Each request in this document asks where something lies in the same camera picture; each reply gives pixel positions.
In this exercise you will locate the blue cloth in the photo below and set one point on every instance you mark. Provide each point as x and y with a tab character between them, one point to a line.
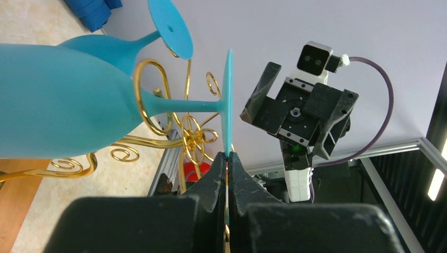
93	14

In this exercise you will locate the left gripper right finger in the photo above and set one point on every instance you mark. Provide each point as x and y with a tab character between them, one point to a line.
259	222

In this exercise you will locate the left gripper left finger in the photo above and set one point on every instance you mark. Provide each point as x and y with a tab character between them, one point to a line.
191	222

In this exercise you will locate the gold wire glass rack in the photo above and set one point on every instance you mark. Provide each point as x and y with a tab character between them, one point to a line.
21	178

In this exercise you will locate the blue plastic wine glass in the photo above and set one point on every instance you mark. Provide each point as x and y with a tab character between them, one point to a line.
57	102

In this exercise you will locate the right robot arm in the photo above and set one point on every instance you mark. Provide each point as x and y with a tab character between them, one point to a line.
297	161

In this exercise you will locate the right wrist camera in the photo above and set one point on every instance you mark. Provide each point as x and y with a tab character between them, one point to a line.
316	62

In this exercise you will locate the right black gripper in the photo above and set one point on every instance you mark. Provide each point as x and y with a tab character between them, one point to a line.
301	114

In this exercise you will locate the red plastic wine glass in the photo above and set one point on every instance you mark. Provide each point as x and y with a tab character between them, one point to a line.
190	171

